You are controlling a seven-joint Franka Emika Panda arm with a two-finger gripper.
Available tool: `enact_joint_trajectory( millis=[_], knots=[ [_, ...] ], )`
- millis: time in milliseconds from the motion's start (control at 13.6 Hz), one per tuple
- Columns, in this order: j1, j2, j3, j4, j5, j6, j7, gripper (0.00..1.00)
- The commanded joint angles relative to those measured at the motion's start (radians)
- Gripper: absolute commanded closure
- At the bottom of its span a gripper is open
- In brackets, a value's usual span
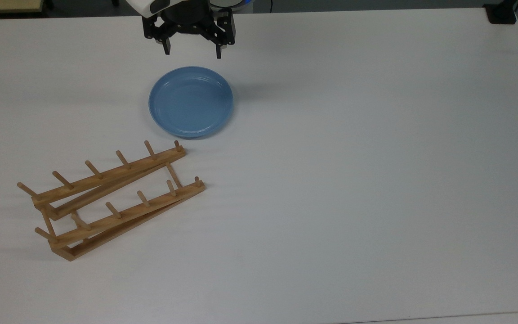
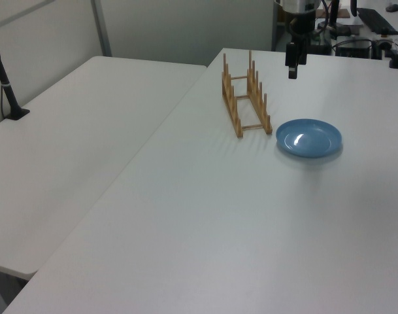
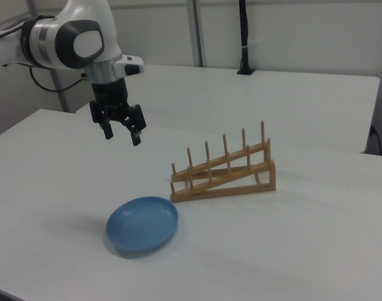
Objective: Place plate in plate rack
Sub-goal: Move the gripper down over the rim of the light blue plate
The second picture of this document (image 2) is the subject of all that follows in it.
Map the black monitor stand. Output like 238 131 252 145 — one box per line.
318 0 353 37

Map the grey metal partition post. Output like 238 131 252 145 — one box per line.
90 0 113 57

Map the brown wooden board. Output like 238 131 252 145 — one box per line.
316 9 350 19

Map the black camera pole with base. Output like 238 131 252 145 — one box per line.
0 26 31 121

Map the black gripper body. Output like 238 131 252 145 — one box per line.
289 12 317 50

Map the black clamped camera pole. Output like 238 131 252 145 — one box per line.
388 22 398 69

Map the black electronics box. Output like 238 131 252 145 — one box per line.
335 39 373 59

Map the white side table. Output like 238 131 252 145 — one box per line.
0 55 208 282

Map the wooden plate rack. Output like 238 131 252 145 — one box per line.
221 50 273 139

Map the black computer keyboard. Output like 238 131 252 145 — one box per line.
357 8 398 36

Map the blue plastic plate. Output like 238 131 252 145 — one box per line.
275 118 344 160

